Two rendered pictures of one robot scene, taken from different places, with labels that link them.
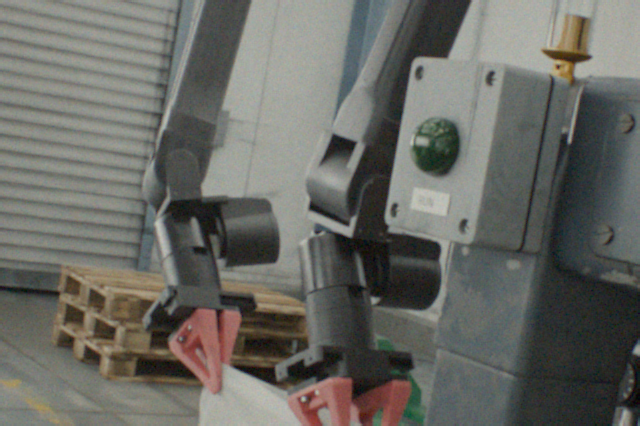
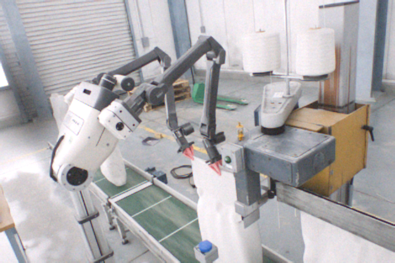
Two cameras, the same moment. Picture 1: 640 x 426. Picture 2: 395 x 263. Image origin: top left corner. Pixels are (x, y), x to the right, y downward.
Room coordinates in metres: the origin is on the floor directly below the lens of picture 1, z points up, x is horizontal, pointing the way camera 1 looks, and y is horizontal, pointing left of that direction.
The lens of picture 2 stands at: (-0.36, 0.08, 1.79)
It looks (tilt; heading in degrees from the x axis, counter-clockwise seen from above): 21 degrees down; 359
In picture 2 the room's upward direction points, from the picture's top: 9 degrees counter-clockwise
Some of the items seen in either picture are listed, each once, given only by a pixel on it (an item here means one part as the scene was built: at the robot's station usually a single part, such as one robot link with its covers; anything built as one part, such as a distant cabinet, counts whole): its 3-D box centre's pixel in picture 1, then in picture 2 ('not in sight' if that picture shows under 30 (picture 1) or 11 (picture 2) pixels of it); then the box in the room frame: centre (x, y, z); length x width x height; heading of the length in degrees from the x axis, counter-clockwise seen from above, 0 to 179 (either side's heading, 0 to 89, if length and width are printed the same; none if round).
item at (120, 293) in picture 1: (193, 301); (158, 87); (6.69, 0.57, 0.36); 1.20 x 0.82 x 0.14; 119
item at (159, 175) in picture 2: not in sight; (153, 175); (2.43, 0.49, 0.35); 0.30 x 0.15 x 0.15; 33
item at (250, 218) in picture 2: not in sight; (247, 216); (0.70, -0.11, 0.98); 0.09 x 0.05 x 0.05; 123
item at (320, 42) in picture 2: not in sight; (315, 50); (0.77, -0.44, 1.61); 0.15 x 0.14 x 0.17; 33
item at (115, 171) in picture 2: not in sight; (105, 145); (2.46, 0.89, 0.74); 0.47 x 0.22 x 0.72; 31
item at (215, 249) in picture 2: not in sight; (206, 252); (0.72, 0.08, 0.81); 0.08 x 0.08 x 0.06; 33
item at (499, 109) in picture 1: (474, 153); (232, 157); (0.66, -0.07, 1.29); 0.08 x 0.05 x 0.09; 33
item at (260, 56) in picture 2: not in sight; (261, 51); (0.99, -0.30, 1.61); 0.17 x 0.17 x 0.17
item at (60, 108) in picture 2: not in sight; (65, 120); (3.66, 1.67, 0.74); 0.47 x 0.20 x 0.72; 36
